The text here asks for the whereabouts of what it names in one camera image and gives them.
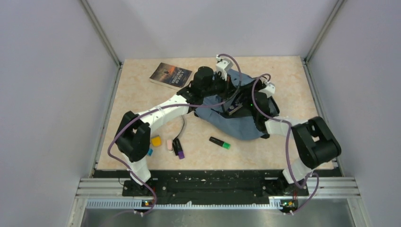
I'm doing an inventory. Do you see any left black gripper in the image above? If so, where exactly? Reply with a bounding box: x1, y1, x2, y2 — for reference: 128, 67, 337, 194
201, 71, 239, 99

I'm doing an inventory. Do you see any purple cover book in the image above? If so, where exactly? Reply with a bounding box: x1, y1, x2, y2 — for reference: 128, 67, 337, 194
227, 100, 243, 116

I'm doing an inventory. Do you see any blue student backpack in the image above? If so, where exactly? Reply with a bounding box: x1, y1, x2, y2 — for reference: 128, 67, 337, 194
194, 70, 280, 140

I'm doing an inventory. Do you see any dark sunset cover book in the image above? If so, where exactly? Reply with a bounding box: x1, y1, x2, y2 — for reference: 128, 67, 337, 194
149, 62, 192, 90

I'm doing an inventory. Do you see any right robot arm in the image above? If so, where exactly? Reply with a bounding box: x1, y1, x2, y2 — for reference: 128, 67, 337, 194
249, 91, 342, 195

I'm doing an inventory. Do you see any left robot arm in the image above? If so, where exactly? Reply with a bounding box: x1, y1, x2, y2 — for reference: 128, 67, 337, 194
113, 66, 243, 195

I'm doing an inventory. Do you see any green highlighter pen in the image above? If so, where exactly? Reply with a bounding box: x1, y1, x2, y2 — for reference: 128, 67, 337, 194
209, 137, 231, 149

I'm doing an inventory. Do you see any pink eraser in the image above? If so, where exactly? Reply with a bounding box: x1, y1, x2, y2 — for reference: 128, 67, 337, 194
166, 140, 174, 152

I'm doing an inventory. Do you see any purple highlighter pen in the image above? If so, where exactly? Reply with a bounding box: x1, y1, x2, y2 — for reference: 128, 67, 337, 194
173, 138, 185, 159

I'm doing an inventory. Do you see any yellow sharpener block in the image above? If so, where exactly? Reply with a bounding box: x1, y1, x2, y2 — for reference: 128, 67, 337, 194
150, 135, 162, 147

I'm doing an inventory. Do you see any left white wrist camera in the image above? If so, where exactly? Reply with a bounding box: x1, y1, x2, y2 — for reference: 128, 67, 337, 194
216, 55, 233, 81

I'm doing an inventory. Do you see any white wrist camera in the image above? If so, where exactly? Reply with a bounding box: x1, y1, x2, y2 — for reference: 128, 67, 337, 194
258, 81, 276, 98
216, 55, 233, 81

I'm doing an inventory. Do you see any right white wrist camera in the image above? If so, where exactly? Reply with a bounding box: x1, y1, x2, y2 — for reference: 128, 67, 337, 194
258, 81, 276, 98

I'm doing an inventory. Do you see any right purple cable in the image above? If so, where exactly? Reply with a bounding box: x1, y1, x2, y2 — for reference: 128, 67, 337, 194
251, 73, 320, 215

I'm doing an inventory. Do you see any purple cable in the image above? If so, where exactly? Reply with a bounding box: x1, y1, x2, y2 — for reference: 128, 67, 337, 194
107, 53, 243, 217
251, 73, 320, 215

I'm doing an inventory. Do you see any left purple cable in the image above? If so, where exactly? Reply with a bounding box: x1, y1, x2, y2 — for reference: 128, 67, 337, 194
107, 53, 243, 217

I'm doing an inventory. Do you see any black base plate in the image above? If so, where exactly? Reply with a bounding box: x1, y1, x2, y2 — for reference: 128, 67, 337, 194
92, 168, 342, 206

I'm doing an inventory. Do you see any aluminium frame rail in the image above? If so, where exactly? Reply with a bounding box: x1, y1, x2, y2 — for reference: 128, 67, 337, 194
68, 171, 372, 227

